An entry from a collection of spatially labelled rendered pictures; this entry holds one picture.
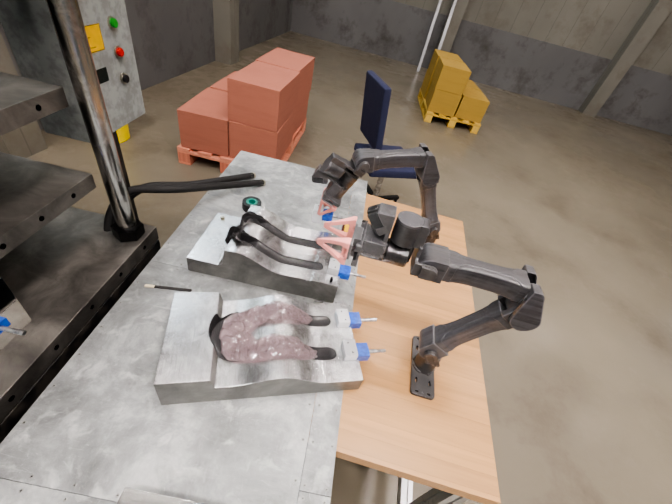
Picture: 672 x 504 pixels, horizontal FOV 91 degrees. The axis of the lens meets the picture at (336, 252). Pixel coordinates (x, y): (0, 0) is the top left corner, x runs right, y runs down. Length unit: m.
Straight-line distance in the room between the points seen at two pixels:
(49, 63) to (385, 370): 1.29
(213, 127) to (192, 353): 2.45
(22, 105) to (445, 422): 1.30
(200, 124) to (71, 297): 2.18
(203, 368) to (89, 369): 0.31
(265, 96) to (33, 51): 1.80
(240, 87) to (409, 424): 2.57
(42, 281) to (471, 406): 1.32
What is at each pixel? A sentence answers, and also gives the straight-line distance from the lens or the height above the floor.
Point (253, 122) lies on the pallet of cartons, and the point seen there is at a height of 0.52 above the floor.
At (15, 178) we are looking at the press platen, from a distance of 1.30.
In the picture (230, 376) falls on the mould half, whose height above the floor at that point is 0.87.
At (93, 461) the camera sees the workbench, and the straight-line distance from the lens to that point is 0.96.
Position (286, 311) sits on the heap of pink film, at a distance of 0.95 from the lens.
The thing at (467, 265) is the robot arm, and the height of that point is 1.23.
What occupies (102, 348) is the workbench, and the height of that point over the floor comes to 0.80.
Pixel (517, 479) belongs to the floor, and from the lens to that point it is 2.11.
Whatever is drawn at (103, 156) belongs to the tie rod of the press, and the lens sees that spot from 1.21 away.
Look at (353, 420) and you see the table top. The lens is 0.96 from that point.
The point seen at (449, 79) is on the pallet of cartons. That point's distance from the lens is 5.63.
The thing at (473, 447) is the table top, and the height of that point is 0.80.
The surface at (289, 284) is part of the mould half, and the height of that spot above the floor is 0.85.
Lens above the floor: 1.67
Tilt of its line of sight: 41 degrees down
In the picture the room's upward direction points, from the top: 15 degrees clockwise
